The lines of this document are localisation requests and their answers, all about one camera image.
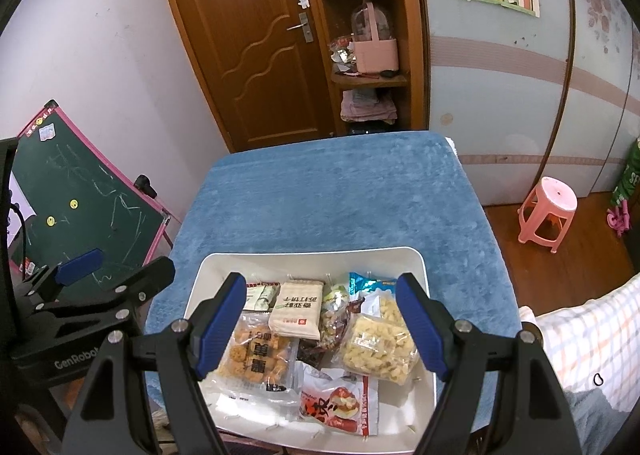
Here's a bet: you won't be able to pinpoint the green bag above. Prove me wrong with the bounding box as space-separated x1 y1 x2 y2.
612 135 640 208

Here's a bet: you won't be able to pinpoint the folded pink towels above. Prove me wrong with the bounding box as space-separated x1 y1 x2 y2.
341 89 398 123

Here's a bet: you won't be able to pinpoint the black box under towels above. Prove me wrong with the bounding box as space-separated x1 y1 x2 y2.
348 121 396 136

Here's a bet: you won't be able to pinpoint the metal door handle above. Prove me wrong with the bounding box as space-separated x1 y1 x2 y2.
286 12 315 43

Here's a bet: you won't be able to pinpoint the grey blue cloth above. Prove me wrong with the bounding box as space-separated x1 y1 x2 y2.
565 385 640 455

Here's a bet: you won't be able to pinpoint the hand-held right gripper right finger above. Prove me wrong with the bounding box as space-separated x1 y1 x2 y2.
396 272 583 455

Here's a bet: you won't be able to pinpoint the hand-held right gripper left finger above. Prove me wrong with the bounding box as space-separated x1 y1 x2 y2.
60 272 247 455

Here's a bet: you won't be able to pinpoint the clear puffed snack packet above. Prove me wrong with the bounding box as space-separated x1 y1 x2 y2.
332 297 421 384

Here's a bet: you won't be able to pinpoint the beige cracker packet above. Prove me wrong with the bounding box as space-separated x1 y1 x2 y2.
268 279 325 342

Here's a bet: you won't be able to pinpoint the pink basket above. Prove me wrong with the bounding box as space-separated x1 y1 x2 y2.
351 1 400 74

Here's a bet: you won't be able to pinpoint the crumpled foil wrappers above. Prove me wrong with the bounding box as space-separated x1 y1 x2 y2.
327 35 357 73

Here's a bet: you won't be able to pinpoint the blue snack packet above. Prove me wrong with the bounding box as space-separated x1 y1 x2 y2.
348 272 401 307

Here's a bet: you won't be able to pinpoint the checked white cloth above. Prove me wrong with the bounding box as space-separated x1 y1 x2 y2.
520 272 640 413

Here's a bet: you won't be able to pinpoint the green snack packet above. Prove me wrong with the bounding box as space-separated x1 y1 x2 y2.
323 285 350 309

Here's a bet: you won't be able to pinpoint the green chalkboard pink frame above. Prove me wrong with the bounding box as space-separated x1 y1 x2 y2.
7 100 183 286

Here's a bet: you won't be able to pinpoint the wooden corner shelf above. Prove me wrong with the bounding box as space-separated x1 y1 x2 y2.
302 0 431 138

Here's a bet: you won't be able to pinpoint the pink plastic stool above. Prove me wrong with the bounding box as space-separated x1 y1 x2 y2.
517 176 578 254

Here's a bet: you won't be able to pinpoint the white plastic tray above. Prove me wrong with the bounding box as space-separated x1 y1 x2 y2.
184 246 441 454

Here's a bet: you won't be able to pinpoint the white red fruit snack packet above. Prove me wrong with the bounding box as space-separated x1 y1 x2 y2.
299 369 379 437

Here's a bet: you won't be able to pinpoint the pink toy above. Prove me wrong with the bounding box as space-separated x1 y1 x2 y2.
606 200 632 238

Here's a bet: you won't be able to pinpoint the dark red date packet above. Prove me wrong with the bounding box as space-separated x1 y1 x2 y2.
297 339 327 369

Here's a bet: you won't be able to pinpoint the brown wooden door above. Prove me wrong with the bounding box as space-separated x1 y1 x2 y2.
152 0 333 153

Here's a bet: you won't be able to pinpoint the orange fried cracker packet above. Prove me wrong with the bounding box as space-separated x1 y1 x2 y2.
215 312 297 394

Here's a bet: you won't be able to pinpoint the blue plush blanket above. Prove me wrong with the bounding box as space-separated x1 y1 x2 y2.
144 131 523 436

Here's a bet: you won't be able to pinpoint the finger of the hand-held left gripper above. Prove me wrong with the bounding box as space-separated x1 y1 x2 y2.
14 248 106 308
100 256 177 318

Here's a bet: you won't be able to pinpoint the pale sliding door wardrobe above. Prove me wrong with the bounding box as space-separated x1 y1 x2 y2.
410 0 640 208

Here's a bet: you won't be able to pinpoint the clear mixed nut packet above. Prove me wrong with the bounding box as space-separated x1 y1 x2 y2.
319 306 362 352

